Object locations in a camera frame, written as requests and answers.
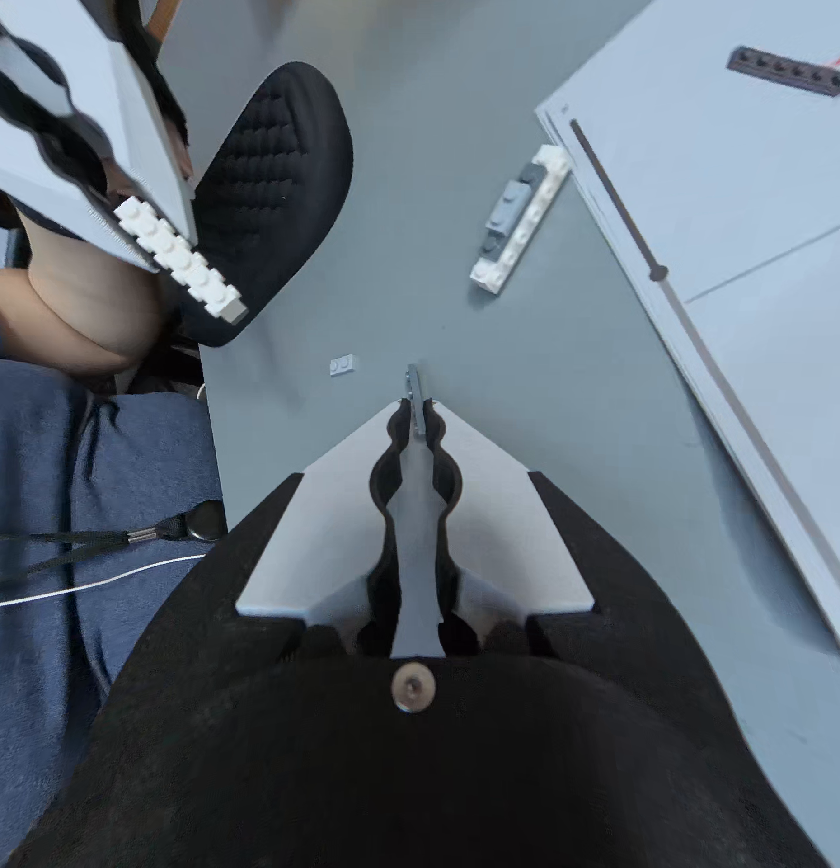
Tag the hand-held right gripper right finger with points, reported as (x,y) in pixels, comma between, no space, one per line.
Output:
(514,542)

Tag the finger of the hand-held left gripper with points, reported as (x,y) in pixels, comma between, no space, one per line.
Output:
(101,74)
(54,193)

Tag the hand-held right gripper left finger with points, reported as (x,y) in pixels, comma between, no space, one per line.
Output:
(311,542)

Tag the dark grey lego plate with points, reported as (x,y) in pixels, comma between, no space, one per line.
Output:
(417,400)

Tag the white grey lego plate assembly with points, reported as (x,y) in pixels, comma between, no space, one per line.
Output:
(521,230)

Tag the person's left forearm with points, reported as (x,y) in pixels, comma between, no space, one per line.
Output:
(74,319)

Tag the small light grey lego plate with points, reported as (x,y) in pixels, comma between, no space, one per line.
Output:
(343,365)

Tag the person in blue hoodie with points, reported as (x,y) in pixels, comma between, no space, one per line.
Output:
(40,678)

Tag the white instruction booklet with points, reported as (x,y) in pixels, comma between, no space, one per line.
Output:
(765,203)

